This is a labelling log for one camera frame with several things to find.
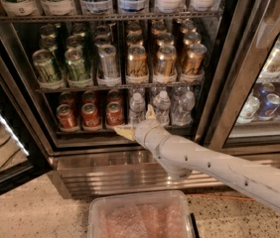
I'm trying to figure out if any middle wire shelf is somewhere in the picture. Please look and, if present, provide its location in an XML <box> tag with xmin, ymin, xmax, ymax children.
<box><xmin>35</xmin><ymin>80</ymin><xmax>204</xmax><ymax>93</ymax></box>

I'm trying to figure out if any green can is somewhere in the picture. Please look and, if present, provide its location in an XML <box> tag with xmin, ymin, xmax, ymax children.
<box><xmin>32</xmin><ymin>49</ymin><xmax>65</xmax><ymax>89</ymax></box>
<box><xmin>65</xmin><ymin>48</ymin><xmax>92</xmax><ymax>87</ymax></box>

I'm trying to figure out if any open fridge glass door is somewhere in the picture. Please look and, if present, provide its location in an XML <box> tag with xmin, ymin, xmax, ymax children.
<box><xmin>0</xmin><ymin>57</ymin><xmax>51</xmax><ymax>195</ymax></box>

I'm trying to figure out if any orange cable on floor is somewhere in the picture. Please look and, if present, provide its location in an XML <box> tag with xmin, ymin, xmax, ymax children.
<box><xmin>186</xmin><ymin>192</ymin><xmax>257</xmax><ymax>202</ymax></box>

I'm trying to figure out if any gold can front middle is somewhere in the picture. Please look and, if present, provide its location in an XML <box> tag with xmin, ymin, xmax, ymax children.
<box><xmin>153</xmin><ymin>45</ymin><xmax>177</xmax><ymax>83</ymax></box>

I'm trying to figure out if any red soda can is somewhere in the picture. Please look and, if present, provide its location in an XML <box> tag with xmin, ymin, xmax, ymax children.
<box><xmin>57</xmin><ymin>104</ymin><xmax>78</xmax><ymax>132</ymax></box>
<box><xmin>106</xmin><ymin>102</ymin><xmax>124</xmax><ymax>128</ymax></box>
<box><xmin>81</xmin><ymin>103</ymin><xmax>101</xmax><ymax>131</ymax></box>

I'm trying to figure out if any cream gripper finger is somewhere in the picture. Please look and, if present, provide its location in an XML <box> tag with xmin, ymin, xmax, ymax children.
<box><xmin>146</xmin><ymin>104</ymin><xmax>156</xmax><ymax>119</ymax></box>
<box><xmin>113</xmin><ymin>125</ymin><xmax>135</xmax><ymax>141</ymax></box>

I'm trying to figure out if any white can right fridge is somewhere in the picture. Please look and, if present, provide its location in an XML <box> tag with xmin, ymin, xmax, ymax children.
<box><xmin>236</xmin><ymin>96</ymin><xmax>260</xmax><ymax>124</ymax></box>

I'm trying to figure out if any steel fridge base grille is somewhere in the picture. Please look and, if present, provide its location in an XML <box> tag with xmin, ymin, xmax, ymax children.
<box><xmin>52</xmin><ymin>144</ymin><xmax>280</xmax><ymax>198</ymax></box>

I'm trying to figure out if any silver can front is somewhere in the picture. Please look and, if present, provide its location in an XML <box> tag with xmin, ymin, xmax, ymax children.
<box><xmin>97</xmin><ymin>45</ymin><xmax>121</xmax><ymax>86</ymax></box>

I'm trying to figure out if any red soda can front middle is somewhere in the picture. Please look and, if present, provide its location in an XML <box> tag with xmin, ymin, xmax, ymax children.
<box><xmin>81</xmin><ymin>103</ymin><xmax>101</xmax><ymax>131</ymax></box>

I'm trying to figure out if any closed right fridge door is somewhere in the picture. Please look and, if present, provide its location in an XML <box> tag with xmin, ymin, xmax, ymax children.
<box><xmin>208</xmin><ymin>0</ymin><xmax>280</xmax><ymax>153</ymax></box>

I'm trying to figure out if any upper wire shelf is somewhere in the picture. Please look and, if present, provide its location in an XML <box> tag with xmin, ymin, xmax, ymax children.
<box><xmin>0</xmin><ymin>10</ymin><xmax>223</xmax><ymax>23</ymax></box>

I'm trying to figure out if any wire shelf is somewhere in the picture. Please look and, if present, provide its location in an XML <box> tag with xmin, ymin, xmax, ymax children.
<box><xmin>0</xmin><ymin>10</ymin><xmax>223</xmax><ymax>23</ymax></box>
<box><xmin>35</xmin><ymin>80</ymin><xmax>204</xmax><ymax>93</ymax></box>

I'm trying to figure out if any red soda can front right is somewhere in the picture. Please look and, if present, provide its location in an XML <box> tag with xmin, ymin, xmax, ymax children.
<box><xmin>106</xmin><ymin>102</ymin><xmax>124</xmax><ymax>128</ymax></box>

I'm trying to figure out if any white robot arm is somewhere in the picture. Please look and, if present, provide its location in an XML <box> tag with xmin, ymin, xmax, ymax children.
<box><xmin>114</xmin><ymin>107</ymin><xmax>280</xmax><ymax>213</ymax></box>

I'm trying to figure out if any red soda can front left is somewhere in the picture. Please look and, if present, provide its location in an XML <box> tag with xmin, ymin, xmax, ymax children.
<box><xmin>57</xmin><ymin>104</ymin><xmax>78</xmax><ymax>132</ymax></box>

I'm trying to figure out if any clear water bottle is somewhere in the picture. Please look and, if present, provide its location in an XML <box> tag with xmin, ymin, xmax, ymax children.
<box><xmin>128</xmin><ymin>92</ymin><xmax>145</xmax><ymax>125</ymax></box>
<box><xmin>153</xmin><ymin>90</ymin><xmax>171</xmax><ymax>126</ymax></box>
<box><xmin>172</xmin><ymin>91</ymin><xmax>196</xmax><ymax>126</ymax></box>

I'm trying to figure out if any gold can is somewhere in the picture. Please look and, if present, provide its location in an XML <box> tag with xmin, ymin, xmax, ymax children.
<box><xmin>180</xmin><ymin>44</ymin><xmax>207</xmax><ymax>82</ymax></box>
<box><xmin>153</xmin><ymin>45</ymin><xmax>177</xmax><ymax>83</ymax></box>
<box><xmin>126</xmin><ymin>45</ymin><xmax>149</xmax><ymax>84</ymax></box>

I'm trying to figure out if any gold can front right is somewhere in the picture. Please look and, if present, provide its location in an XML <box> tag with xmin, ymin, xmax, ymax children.
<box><xmin>180</xmin><ymin>44</ymin><xmax>207</xmax><ymax>82</ymax></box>

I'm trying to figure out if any green can front left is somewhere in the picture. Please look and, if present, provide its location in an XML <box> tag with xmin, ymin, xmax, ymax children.
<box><xmin>32</xmin><ymin>49</ymin><xmax>65</xmax><ymax>89</ymax></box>

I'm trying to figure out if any blue pepsi can right fridge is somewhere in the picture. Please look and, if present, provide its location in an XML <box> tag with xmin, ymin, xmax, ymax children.
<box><xmin>258</xmin><ymin>93</ymin><xmax>280</xmax><ymax>120</ymax></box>

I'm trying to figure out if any gold can front left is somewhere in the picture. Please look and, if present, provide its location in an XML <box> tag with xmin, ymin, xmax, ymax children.
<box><xmin>126</xmin><ymin>45</ymin><xmax>149</xmax><ymax>84</ymax></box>

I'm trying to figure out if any clear plastic bin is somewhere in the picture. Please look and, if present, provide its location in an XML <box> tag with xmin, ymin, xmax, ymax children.
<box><xmin>87</xmin><ymin>190</ymin><xmax>198</xmax><ymax>238</ymax></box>

